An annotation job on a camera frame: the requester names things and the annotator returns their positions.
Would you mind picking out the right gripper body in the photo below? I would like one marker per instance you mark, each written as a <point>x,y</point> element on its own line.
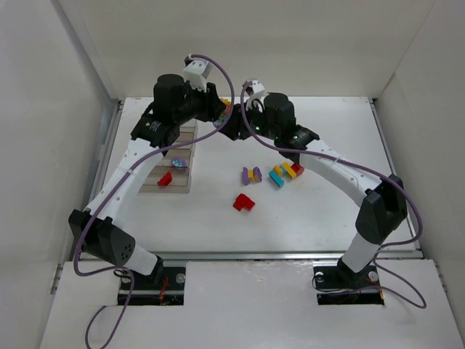
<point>240,121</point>

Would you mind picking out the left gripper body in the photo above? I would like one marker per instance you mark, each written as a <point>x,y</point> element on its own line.
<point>211,102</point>

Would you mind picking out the purple yellow lego cluster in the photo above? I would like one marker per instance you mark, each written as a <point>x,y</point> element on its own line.
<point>250,175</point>

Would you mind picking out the purple paw lego brick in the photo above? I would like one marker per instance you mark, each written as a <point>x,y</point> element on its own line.
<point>179,164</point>

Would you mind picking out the red curved lego brick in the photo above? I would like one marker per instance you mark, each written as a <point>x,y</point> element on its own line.
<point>165,180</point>

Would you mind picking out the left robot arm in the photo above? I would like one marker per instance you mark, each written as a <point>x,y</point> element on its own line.
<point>99,228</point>

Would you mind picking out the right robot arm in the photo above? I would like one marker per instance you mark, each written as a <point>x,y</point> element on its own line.
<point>382,205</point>

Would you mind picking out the stacked yellow teal lego cluster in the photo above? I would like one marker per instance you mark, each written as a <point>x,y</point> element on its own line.
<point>280,171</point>

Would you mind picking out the red flat lego plate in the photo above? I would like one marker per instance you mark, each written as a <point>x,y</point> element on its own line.
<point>243,202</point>

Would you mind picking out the clear bin nearest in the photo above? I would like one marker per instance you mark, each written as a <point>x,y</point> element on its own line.
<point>179,185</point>

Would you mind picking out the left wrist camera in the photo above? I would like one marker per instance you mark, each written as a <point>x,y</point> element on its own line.
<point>196,72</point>

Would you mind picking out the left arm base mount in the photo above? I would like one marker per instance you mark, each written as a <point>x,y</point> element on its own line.
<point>169,290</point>

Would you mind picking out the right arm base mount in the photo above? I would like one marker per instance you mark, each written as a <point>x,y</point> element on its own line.
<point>333,288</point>

